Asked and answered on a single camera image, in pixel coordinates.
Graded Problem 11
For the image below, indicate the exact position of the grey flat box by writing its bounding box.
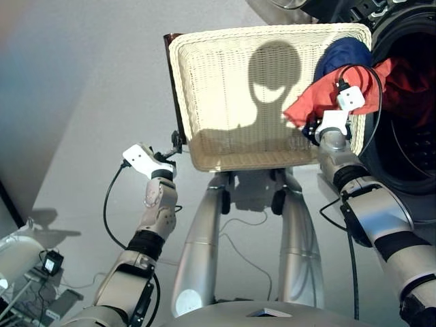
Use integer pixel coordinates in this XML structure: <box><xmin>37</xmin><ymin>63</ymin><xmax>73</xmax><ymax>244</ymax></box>
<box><xmin>47</xmin><ymin>289</ymin><xmax>84</xmax><ymax>321</ymax></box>

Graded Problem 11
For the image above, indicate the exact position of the thin floor cable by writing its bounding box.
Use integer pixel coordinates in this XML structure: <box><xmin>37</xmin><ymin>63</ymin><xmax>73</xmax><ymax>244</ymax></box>
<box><xmin>217</xmin><ymin>217</ymin><xmax>274</xmax><ymax>300</ymax></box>

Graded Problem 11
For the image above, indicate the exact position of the round washing machine door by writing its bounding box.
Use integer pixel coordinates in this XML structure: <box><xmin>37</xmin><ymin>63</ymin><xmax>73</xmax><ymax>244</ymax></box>
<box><xmin>245</xmin><ymin>0</ymin><xmax>341</xmax><ymax>25</ymax></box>

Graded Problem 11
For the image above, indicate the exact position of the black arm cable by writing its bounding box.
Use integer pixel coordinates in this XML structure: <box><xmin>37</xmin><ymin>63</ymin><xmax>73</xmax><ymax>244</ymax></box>
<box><xmin>103</xmin><ymin>159</ymin><xmax>161</xmax><ymax>327</ymax></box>
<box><xmin>319</xmin><ymin>64</ymin><xmax>385</xmax><ymax>321</ymax></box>

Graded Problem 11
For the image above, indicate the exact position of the navy blue garment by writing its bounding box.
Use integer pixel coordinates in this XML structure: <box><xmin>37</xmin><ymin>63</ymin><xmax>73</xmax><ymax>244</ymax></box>
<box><xmin>313</xmin><ymin>37</ymin><xmax>372</xmax><ymax>82</ymax></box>

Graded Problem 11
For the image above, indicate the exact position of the pale woven laundry basket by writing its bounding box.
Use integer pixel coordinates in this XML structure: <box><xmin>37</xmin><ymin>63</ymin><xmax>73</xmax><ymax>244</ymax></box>
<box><xmin>168</xmin><ymin>22</ymin><xmax>373</xmax><ymax>172</ymax></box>

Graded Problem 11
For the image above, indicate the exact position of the coral red garment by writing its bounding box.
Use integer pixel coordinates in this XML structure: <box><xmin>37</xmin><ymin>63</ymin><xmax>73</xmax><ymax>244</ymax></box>
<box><xmin>283</xmin><ymin>57</ymin><xmax>436</xmax><ymax>129</ymax></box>

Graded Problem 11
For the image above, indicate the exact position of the silver robot leg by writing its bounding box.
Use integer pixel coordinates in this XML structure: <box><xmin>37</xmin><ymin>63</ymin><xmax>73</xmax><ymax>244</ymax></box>
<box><xmin>270</xmin><ymin>166</ymin><xmax>324</xmax><ymax>309</ymax></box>
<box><xmin>170</xmin><ymin>170</ymin><xmax>236</xmax><ymax>317</ymax></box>

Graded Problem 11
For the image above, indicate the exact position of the silver robot torso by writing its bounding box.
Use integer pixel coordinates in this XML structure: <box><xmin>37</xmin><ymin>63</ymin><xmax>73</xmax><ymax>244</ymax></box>
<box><xmin>163</xmin><ymin>300</ymin><xmax>403</xmax><ymax>327</ymax></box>

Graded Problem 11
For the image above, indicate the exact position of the grey washing machine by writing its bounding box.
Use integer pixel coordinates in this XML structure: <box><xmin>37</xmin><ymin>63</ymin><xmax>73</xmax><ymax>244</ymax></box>
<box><xmin>245</xmin><ymin>0</ymin><xmax>436</xmax><ymax>224</ymax></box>

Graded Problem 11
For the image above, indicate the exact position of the black power adapter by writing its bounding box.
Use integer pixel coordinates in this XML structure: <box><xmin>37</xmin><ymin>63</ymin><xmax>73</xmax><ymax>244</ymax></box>
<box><xmin>40</xmin><ymin>250</ymin><xmax>65</xmax><ymax>275</ymax></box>

